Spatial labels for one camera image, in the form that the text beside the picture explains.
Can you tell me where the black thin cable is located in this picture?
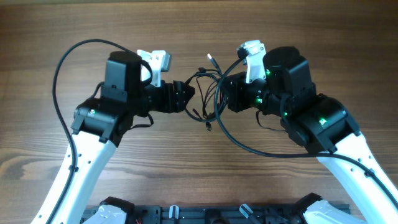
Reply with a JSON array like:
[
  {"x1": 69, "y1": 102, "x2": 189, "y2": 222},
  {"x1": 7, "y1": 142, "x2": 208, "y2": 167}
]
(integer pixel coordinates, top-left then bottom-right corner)
[{"x1": 189, "y1": 67, "x2": 223, "y2": 132}]

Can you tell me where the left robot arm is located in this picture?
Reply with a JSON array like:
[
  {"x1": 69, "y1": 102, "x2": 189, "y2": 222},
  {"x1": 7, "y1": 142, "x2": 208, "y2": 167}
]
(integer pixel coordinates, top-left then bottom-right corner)
[{"x1": 33, "y1": 51, "x2": 195, "y2": 223}]

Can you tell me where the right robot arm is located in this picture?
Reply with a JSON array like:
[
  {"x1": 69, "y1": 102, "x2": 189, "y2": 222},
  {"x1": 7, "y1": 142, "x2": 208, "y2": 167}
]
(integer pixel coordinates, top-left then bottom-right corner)
[{"x1": 220, "y1": 47, "x2": 397, "y2": 223}]

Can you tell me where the right camera black cable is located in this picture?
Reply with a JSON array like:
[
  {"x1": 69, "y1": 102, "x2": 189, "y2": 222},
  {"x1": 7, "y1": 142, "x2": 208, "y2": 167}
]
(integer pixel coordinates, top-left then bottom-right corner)
[{"x1": 213, "y1": 49, "x2": 398, "y2": 210}]

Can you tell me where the camera black cable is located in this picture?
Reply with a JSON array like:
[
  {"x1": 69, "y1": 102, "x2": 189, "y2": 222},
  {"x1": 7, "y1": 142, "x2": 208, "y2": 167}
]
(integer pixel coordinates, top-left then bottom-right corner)
[
  {"x1": 45, "y1": 39, "x2": 153, "y2": 224},
  {"x1": 213, "y1": 49, "x2": 398, "y2": 210}
]

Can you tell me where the left camera black cable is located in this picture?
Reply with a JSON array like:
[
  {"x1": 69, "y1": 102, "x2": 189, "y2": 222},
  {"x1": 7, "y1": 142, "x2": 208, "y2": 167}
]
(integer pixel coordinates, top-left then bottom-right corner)
[{"x1": 45, "y1": 39, "x2": 153, "y2": 224}]

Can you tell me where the black USB cable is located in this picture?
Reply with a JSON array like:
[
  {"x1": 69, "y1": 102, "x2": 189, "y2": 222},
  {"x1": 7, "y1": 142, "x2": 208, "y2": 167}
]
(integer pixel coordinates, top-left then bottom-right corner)
[{"x1": 184, "y1": 53, "x2": 228, "y2": 123}]

